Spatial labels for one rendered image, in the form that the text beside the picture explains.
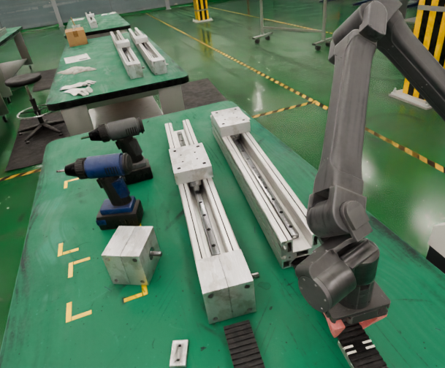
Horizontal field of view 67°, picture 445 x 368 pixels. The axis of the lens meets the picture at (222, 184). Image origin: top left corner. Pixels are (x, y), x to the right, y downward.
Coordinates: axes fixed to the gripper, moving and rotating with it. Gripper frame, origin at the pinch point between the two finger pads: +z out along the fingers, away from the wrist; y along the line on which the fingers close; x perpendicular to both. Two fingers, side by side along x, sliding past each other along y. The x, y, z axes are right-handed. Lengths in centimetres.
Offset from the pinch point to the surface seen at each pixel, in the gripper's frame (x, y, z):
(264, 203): -34.0, 4.0, -5.3
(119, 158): -50, 37, -18
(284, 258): -19.7, 4.2, 0.4
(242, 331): -4.8, 18.3, 0.1
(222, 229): -27.8, 16.3, -5.2
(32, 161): -282, 153, 80
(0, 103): -421, 214, 57
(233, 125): -76, 1, -9
